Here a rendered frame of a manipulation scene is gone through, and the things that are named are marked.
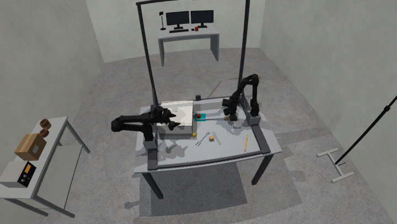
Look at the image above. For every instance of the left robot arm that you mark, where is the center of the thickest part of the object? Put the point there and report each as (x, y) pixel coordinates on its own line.
(233, 100)

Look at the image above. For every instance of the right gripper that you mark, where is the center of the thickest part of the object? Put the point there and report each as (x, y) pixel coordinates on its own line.
(172, 124)

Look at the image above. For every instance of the black metal frame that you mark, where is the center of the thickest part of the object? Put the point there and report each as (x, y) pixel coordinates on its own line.
(155, 100)

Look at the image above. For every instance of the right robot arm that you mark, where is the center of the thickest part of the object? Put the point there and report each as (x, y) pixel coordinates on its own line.
(118, 125)

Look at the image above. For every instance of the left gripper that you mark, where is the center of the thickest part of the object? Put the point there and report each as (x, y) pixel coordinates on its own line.
(233, 117)

